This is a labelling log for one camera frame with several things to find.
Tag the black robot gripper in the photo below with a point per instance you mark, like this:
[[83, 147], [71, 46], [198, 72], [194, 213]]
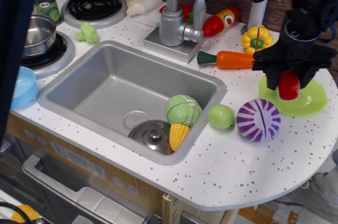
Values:
[[295, 49]]

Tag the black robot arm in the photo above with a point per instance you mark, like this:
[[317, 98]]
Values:
[[15, 16]]

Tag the light green plastic plate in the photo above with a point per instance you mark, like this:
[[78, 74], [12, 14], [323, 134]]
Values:
[[311, 100]]

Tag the yellow toy bell pepper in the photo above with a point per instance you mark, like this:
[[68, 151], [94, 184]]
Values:
[[256, 39]]

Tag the orange toy carrot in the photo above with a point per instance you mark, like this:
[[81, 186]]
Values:
[[226, 59]]

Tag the grey support pole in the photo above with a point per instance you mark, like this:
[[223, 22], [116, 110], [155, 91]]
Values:
[[256, 16]]

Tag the green toy apple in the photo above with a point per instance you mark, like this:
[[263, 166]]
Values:
[[221, 116]]

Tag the toy ketchup bottle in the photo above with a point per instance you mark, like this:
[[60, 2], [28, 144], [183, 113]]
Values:
[[217, 23]]

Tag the green toy cabbage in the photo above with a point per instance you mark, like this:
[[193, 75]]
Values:
[[182, 109]]

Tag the silver toy faucet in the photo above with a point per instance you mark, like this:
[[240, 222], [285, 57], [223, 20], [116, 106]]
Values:
[[174, 37]]

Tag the red toy pepper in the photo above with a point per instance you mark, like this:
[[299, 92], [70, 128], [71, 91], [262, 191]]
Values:
[[185, 15]]

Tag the yellow toy corn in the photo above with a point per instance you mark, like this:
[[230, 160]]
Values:
[[178, 133]]

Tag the steel pot lid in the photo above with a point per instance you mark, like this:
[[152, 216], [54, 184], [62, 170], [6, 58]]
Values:
[[154, 134]]

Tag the grey toy sink basin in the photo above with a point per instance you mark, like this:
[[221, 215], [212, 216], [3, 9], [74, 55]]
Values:
[[113, 88]]

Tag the green toy broccoli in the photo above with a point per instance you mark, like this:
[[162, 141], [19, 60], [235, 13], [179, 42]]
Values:
[[88, 33]]

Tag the black stove burner front left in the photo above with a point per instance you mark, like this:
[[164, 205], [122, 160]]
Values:
[[55, 60]]

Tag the stainless steel pot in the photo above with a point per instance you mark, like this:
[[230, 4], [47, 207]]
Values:
[[40, 37]]

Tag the green toy food can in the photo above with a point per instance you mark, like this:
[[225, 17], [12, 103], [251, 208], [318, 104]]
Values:
[[48, 8]]

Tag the light blue plastic bowl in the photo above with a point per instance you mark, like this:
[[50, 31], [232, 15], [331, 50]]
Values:
[[25, 89]]

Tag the yellow object bottom left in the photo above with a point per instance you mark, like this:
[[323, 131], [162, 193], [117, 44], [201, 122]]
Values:
[[30, 212]]

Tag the grey oven door handle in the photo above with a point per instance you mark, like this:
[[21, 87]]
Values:
[[75, 199]]

